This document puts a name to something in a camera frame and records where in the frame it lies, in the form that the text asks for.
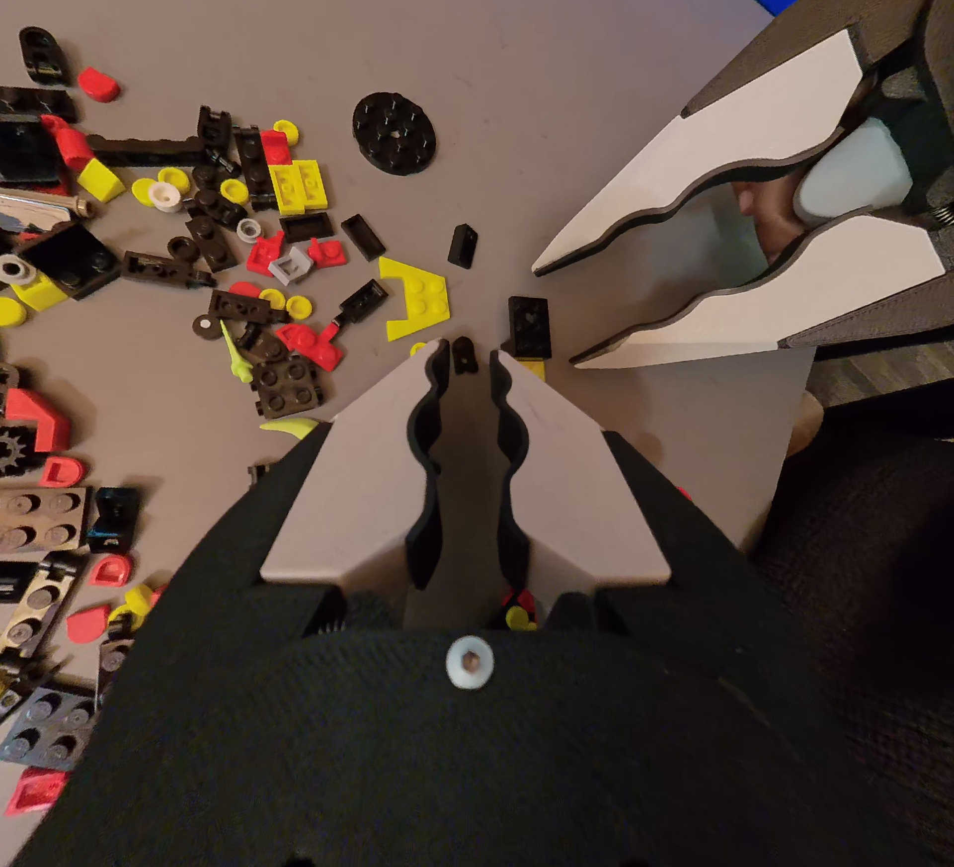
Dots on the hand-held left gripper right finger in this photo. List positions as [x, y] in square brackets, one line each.
[589, 509]

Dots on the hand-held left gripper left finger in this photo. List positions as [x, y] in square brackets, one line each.
[350, 494]

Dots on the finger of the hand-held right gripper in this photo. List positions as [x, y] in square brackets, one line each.
[820, 293]
[745, 121]

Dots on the tiny black lego piece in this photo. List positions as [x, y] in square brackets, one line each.
[463, 354]

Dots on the small black lego clip piece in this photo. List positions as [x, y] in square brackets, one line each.
[463, 244]

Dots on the partly built lego model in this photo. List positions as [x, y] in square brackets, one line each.
[519, 617]

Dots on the small dark studded lego plate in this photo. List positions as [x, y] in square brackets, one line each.
[364, 300]

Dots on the yellow wedge lego plate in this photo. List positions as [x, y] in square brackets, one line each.
[417, 296]

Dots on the small dark flat lego tile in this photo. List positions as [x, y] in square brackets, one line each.
[363, 237]

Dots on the pile of loose lego pieces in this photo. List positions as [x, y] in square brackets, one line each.
[298, 185]

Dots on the dark round lego plate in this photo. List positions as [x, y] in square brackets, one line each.
[393, 134]

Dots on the person's right hand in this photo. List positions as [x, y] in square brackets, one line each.
[768, 214]

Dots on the person's dark knit clothing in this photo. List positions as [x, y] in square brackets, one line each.
[857, 583]

